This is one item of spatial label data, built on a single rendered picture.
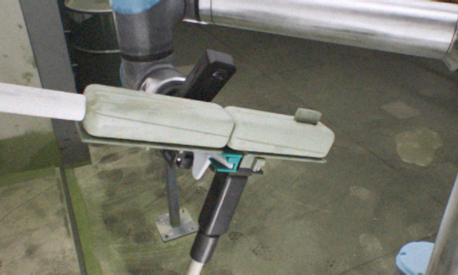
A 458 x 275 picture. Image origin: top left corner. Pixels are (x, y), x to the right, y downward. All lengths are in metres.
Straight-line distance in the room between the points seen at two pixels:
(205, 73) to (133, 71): 0.19
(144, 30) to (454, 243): 0.59
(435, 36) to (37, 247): 2.09
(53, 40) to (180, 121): 2.17
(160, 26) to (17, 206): 2.12
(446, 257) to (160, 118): 0.55
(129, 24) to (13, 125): 2.12
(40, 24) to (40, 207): 1.02
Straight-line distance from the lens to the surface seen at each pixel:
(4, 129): 2.76
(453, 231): 0.75
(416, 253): 1.09
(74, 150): 2.87
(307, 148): 0.52
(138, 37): 0.68
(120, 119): 0.39
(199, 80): 0.56
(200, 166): 0.50
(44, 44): 2.56
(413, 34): 0.72
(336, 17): 0.71
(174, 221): 2.31
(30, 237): 2.46
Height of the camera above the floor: 1.65
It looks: 32 degrees down
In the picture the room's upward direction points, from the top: straight up
